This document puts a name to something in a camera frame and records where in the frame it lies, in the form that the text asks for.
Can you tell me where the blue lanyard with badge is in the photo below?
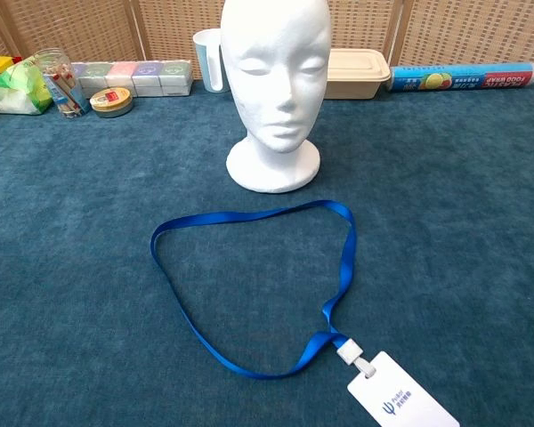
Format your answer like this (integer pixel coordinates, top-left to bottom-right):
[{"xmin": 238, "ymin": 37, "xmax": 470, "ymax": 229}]
[{"xmin": 150, "ymin": 199, "xmax": 462, "ymax": 427}]

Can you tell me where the white foam mannequin head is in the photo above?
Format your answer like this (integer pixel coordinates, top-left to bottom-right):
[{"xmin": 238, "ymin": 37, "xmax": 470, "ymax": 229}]
[{"xmin": 220, "ymin": 0, "xmax": 333, "ymax": 195}]

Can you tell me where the beige lidded lunch box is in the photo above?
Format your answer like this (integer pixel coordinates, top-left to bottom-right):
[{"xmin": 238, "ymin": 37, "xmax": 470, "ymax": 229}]
[{"xmin": 324, "ymin": 47, "xmax": 392, "ymax": 101}]

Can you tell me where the green pastel cube box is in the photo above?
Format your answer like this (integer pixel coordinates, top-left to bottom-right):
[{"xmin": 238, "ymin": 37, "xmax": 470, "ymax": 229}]
[
  {"xmin": 158, "ymin": 60, "xmax": 193, "ymax": 97},
  {"xmin": 77, "ymin": 61, "xmax": 113, "ymax": 99}
]

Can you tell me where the purple pastel cube box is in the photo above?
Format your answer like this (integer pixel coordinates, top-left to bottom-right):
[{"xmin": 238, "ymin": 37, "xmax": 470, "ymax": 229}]
[
  {"xmin": 69, "ymin": 61, "xmax": 90, "ymax": 88},
  {"xmin": 131, "ymin": 60, "xmax": 165, "ymax": 98}
]

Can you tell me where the round yellow tin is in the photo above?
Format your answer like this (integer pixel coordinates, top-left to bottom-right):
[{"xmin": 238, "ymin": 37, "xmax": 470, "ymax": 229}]
[{"xmin": 89, "ymin": 86, "xmax": 134, "ymax": 118}]

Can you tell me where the pink pastel cube box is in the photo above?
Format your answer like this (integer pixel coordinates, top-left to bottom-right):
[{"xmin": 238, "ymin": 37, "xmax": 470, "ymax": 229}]
[{"xmin": 104, "ymin": 60, "xmax": 138, "ymax": 98}]

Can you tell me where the teal table cloth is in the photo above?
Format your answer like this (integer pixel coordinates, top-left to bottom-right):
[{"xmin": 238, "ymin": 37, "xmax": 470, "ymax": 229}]
[{"xmin": 0, "ymin": 79, "xmax": 534, "ymax": 427}]

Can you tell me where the clear jar with sticks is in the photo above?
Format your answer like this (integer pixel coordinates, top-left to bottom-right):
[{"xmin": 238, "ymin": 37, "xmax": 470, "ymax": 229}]
[{"xmin": 34, "ymin": 47, "xmax": 93, "ymax": 119}]

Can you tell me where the blue plastic food wrap roll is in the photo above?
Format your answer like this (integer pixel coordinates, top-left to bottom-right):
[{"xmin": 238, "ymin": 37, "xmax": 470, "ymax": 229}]
[{"xmin": 389, "ymin": 61, "xmax": 534, "ymax": 93}]

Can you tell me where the woven rattan folding screen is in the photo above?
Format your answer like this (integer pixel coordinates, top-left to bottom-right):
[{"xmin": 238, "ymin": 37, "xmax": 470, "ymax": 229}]
[{"xmin": 0, "ymin": 0, "xmax": 534, "ymax": 81}]

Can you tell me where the green white plastic bag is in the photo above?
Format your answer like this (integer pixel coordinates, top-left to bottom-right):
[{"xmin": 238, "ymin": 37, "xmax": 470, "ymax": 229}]
[{"xmin": 0, "ymin": 55, "xmax": 54, "ymax": 116}]

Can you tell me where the white light-blue handled cup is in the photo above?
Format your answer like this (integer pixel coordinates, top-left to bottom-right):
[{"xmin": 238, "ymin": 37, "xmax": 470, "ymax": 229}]
[{"xmin": 192, "ymin": 28, "xmax": 231, "ymax": 93}]

